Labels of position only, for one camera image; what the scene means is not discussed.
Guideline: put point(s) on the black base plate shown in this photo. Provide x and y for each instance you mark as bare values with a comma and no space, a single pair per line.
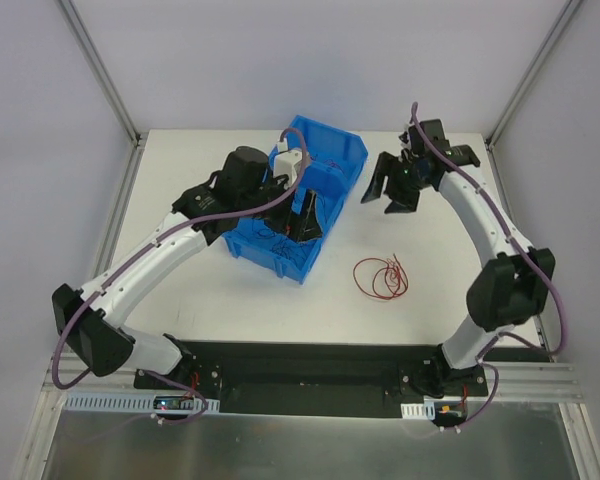
329,380

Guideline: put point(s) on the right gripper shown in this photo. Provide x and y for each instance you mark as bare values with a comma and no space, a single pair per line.
403,180

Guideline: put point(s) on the right white cable duct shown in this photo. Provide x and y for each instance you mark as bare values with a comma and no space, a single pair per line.
418,411

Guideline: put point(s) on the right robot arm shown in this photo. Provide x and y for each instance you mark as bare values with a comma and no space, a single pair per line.
511,286

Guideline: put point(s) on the left white cable duct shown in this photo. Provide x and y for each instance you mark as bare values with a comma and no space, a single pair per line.
132,403

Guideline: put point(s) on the white cable duct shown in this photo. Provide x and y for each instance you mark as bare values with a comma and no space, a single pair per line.
418,411
132,403

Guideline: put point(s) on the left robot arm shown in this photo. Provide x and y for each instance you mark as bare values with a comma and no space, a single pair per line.
91,320

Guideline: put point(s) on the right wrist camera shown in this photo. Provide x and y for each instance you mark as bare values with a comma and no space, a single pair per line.
409,133

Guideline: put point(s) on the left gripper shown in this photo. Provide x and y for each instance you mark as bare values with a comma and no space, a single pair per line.
282,211

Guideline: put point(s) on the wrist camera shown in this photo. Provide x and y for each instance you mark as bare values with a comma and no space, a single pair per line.
287,163
409,133

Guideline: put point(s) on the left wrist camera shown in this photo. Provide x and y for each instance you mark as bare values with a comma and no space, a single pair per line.
287,163

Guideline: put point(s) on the blue plastic compartment bin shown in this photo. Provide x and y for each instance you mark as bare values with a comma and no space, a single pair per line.
337,160

